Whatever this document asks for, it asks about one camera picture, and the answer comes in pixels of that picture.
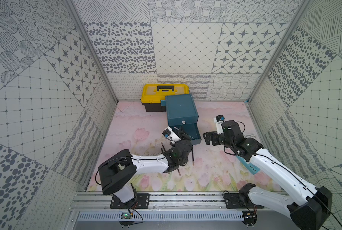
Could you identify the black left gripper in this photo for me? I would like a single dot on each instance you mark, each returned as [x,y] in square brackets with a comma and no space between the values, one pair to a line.
[183,137]

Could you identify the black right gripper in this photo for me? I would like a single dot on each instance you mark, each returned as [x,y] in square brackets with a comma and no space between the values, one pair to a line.
[208,138]

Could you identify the teal drawer cabinet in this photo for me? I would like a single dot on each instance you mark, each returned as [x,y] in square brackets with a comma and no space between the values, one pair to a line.
[181,110]

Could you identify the grey pencil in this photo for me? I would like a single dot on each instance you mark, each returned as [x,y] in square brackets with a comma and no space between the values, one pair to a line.
[182,134]

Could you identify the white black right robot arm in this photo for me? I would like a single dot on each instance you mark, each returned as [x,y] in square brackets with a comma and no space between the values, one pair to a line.
[305,204]

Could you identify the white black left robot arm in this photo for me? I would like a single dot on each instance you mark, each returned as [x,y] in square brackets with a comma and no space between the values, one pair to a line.
[116,172]

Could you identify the yellow black toolbox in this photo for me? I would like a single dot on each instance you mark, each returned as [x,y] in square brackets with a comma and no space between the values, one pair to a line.
[153,95]

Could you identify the teal power strip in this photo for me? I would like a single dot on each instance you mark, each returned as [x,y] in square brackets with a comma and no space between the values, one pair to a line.
[251,168]

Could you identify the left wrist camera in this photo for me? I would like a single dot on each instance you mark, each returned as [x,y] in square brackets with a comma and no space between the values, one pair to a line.
[170,135]

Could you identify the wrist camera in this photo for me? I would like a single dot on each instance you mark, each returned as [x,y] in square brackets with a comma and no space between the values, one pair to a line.
[218,120]
[170,135]

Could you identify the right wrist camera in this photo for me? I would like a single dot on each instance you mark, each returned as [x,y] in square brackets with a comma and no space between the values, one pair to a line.
[218,120]

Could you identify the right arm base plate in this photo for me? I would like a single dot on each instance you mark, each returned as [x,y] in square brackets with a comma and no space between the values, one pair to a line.
[233,201]

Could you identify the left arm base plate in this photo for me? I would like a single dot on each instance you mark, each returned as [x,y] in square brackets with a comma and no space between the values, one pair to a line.
[140,201]

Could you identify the white slotted cable duct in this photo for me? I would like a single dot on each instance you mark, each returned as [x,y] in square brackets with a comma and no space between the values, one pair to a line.
[161,215]

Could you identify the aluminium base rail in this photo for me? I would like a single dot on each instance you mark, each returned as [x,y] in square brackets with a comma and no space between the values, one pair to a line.
[159,201]

